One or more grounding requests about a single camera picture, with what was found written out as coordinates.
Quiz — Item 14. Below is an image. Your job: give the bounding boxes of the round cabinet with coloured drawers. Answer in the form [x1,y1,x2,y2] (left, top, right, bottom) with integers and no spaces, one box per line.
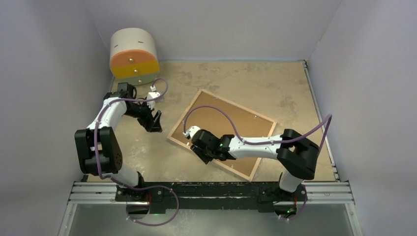
[109,28,160,86]

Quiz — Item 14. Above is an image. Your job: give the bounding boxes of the aluminium rail frame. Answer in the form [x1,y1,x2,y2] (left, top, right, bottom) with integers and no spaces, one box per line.
[64,182,363,236]

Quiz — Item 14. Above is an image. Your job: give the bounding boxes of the purple cable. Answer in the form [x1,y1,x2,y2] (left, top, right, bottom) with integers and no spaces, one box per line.
[182,105,333,222]
[93,77,180,228]

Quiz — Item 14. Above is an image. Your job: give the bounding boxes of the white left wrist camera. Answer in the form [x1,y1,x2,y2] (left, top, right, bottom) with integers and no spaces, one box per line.
[146,91,164,110]

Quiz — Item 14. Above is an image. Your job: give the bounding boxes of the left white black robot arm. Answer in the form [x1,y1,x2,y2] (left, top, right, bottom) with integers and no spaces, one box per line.
[74,83,165,201]

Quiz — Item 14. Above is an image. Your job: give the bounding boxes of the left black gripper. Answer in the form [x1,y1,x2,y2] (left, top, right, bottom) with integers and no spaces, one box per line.
[123,97,162,132]

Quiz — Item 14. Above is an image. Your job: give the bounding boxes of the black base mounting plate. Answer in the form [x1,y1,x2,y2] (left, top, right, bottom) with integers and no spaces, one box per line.
[115,181,307,216]

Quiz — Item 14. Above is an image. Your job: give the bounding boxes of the white wooden picture frame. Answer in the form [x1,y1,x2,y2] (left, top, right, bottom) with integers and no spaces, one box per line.
[167,89,277,181]

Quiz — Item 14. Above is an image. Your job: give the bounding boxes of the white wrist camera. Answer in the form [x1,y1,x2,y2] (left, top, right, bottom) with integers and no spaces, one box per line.
[146,91,164,110]
[183,125,201,139]

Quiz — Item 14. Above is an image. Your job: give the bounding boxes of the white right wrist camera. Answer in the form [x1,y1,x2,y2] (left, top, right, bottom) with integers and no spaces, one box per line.
[183,125,201,139]

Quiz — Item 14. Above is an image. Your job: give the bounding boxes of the brown backing board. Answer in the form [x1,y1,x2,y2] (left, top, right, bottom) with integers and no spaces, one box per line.
[172,91,273,178]

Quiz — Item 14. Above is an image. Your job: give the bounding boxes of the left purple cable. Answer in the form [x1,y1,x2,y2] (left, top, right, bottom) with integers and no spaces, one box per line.
[93,77,180,228]

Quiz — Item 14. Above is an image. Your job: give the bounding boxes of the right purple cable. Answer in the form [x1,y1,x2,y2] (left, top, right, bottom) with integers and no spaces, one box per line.
[182,105,333,222]

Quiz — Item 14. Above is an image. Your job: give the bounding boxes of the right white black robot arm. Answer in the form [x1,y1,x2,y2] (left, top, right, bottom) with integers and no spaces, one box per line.
[183,126,321,200]

